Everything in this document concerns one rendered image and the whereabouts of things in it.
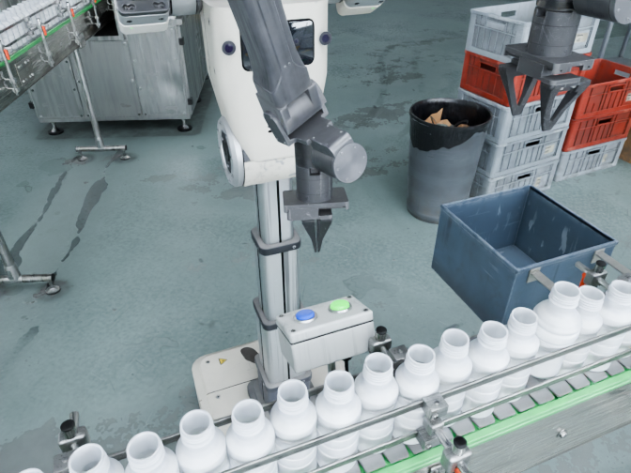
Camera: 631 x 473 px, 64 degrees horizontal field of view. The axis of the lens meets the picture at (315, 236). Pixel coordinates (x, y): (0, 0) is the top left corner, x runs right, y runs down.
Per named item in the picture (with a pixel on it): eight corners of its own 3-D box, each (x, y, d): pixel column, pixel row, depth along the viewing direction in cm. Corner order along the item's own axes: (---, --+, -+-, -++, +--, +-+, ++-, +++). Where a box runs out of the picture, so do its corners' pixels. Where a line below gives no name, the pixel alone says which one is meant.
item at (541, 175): (483, 211, 315) (490, 179, 302) (440, 183, 344) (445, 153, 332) (552, 189, 338) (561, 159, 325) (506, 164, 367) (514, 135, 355)
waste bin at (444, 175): (423, 236, 292) (438, 132, 256) (385, 199, 327) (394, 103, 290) (487, 220, 306) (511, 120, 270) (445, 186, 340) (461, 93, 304)
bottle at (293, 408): (284, 495, 68) (279, 419, 58) (268, 457, 72) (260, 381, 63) (324, 476, 70) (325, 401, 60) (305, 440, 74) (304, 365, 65)
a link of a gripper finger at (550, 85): (540, 114, 75) (557, 50, 70) (577, 132, 70) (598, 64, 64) (502, 121, 73) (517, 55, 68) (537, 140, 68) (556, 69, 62)
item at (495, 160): (490, 179, 302) (498, 145, 289) (445, 153, 332) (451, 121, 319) (561, 159, 325) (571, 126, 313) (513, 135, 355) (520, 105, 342)
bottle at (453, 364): (466, 422, 77) (487, 347, 67) (432, 434, 75) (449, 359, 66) (445, 392, 81) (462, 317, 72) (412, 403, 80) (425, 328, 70)
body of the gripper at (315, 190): (349, 212, 79) (348, 167, 75) (284, 217, 78) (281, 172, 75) (344, 196, 85) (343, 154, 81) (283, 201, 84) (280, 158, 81)
